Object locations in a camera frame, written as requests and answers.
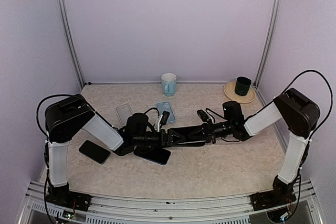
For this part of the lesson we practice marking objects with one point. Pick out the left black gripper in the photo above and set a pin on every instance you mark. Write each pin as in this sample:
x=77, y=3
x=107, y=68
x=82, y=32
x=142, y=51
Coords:
x=169, y=138

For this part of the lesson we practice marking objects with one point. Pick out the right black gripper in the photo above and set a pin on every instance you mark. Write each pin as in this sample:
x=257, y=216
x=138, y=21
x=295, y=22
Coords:
x=208, y=132

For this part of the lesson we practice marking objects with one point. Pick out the black phone white edge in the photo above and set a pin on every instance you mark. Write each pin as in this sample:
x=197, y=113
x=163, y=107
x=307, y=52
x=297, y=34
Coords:
x=191, y=128

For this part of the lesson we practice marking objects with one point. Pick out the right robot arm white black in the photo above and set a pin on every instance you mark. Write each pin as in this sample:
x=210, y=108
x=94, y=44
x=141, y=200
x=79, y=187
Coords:
x=291, y=108

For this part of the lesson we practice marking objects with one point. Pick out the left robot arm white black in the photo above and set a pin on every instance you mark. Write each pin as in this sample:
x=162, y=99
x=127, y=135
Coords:
x=63, y=120

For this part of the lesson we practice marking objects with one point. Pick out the black phone blue edge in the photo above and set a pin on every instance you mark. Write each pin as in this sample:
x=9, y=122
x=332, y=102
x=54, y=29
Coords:
x=156, y=155

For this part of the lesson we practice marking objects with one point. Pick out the light blue phone case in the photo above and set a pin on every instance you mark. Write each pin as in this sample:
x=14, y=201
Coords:
x=166, y=106

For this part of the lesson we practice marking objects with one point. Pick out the clear phone case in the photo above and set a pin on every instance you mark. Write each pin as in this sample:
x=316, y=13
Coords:
x=123, y=113

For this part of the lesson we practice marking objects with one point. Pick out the black phone left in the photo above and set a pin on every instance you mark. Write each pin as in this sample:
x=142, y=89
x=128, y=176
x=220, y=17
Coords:
x=94, y=152

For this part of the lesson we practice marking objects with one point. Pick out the beige plate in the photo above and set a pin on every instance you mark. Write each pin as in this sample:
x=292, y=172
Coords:
x=230, y=94

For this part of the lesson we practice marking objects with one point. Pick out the light blue mug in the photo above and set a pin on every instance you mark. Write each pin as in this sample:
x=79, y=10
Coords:
x=168, y=81

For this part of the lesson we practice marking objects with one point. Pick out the dark green cup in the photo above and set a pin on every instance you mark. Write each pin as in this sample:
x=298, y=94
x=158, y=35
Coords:
x=242, y=86

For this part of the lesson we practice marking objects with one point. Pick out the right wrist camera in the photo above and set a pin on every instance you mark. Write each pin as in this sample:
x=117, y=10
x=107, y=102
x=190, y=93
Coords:
x=204, y=116

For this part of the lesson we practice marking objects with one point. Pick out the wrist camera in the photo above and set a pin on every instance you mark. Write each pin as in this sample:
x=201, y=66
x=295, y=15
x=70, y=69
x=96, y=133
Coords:
x=161, y=120
x=204, y=116

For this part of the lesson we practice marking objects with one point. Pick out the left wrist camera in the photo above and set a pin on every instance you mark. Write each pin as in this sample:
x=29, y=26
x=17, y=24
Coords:
x=161, y=120

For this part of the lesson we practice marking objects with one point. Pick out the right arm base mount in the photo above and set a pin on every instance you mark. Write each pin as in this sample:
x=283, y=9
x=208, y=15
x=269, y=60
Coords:
x=280, y=194

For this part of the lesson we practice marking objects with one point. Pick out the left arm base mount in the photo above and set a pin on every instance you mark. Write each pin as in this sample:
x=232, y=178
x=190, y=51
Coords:
x=62, y=196

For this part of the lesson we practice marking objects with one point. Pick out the right aluminium frame post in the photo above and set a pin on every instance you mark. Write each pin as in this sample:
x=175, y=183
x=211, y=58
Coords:
x=267, y=46

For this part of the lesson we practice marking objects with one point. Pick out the aluminium frame post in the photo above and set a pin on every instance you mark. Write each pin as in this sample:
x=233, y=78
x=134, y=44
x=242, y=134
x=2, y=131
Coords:
x=267, y=46
x=70, y=43

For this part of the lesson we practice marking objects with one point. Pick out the left aluminium frame post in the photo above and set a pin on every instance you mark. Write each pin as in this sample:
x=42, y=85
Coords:
x=70, y=43

